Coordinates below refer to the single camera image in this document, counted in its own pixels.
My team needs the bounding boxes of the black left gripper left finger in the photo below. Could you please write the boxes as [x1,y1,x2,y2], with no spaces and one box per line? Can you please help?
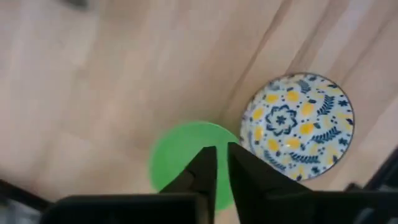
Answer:
[39,146,218,224]

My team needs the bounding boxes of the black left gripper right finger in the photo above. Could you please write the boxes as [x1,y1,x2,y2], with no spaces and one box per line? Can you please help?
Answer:
[228,142,398,224]

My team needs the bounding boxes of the green plastic bowl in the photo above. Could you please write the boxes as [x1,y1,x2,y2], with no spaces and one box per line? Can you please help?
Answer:
[148,121,240,212]

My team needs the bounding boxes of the yellow bowl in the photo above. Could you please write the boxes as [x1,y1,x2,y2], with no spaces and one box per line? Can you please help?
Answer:
[238,72,355,182]

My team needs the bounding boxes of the black aluminium frame rails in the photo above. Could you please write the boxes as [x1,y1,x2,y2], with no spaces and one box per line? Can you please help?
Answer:
[0,146,398,215]

